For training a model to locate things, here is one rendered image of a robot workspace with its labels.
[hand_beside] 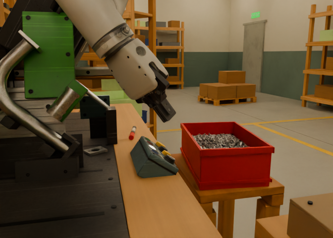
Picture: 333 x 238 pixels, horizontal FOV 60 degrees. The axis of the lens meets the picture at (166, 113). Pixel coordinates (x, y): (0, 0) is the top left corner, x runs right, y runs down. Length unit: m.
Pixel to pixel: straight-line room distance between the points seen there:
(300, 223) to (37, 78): 0.63
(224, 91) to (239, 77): 0.86
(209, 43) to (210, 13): 1.04
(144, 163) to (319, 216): 0.35
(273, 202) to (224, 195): 0.16
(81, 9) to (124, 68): 0.13
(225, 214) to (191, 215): 0.71
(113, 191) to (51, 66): 0.34
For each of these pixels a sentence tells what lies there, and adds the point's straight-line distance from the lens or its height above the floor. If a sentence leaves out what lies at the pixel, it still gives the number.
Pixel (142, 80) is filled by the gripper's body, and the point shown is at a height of 1.12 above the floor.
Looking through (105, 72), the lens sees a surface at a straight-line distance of 0.87.
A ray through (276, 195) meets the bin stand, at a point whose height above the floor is 0.77.
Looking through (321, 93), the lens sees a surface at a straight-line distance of 6.93.
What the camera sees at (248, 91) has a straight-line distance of 7.26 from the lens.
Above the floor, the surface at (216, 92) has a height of 0.32.
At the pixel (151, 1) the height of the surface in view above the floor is 1.80.
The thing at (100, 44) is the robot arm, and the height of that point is 1.19.
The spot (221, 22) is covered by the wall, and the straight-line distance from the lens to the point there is 11.08.
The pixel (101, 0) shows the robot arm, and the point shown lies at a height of 1.27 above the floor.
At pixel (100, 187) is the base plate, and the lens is 0.63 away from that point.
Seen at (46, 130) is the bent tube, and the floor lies 1.00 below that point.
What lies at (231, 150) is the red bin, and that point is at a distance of 0.81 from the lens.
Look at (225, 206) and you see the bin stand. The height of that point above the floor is 0.58.
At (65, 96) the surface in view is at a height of 1.08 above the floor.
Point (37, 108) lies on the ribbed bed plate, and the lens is 0.76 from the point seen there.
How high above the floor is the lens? 1.17
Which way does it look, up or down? 12 degrees down
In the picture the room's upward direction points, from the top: straight up
